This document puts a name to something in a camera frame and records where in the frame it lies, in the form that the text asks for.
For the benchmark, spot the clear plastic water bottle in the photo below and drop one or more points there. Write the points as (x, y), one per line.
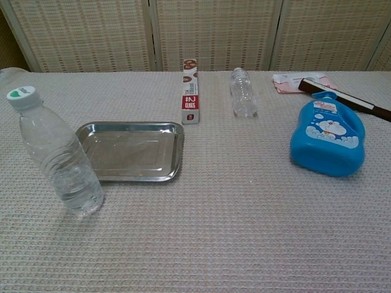
(61, 158)

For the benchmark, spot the stainless steel rectangular tray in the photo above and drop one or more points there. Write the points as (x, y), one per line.
(131, 152)

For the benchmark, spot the small clear plastic bottle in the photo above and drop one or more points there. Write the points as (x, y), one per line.
(243, 94)

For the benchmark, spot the blue cartoon detergent bottle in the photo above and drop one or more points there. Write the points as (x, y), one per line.
(327, 152)

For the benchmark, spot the long red white wrap box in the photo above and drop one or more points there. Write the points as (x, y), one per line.
(190, 103)

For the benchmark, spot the beige woven tablecloth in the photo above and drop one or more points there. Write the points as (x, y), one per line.
(214, 229)

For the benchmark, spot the pink white wet wipes pack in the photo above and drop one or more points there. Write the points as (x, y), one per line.
(287, 82)

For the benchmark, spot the bamboo folding screen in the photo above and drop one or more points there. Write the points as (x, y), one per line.
(214, 33)

